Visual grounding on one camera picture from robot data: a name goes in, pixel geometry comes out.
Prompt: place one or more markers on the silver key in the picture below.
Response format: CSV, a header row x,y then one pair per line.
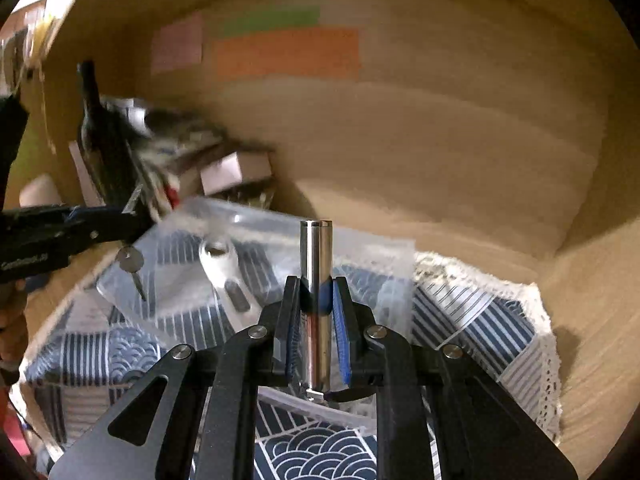
x,y
132,267

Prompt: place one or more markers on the blue patterned lace-edged cloth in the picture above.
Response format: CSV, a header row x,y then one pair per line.
x,y
480,330

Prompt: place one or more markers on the pile of grey clutter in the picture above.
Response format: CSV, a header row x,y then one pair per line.
x,y
180,140

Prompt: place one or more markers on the small white box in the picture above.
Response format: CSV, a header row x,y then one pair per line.
x,y
236,172

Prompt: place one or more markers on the clear plastic tray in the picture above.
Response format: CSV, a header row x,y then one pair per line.
x,y
280,260

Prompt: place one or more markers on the pink sticky note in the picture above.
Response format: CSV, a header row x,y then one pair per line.
x,y
177,50

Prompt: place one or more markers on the green sticky note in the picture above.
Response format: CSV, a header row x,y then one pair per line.
x,y
272,19

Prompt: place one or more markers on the person's left hand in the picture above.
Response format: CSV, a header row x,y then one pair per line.
x,y
11,325

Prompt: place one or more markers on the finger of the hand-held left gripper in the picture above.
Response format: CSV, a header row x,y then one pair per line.
x,y
110,232
100,214

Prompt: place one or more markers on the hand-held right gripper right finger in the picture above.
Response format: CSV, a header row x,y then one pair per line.
x,y
341,330

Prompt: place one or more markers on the white bottle opener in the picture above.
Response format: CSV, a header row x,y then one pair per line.
x,y
224,267

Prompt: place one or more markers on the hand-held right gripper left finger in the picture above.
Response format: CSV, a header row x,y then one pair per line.
x,y
293,320

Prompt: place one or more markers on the orange sticky note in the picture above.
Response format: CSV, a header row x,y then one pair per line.
x,y
287,54

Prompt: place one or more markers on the silver metal cylinder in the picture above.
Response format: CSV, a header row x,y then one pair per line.
x,y
315,280

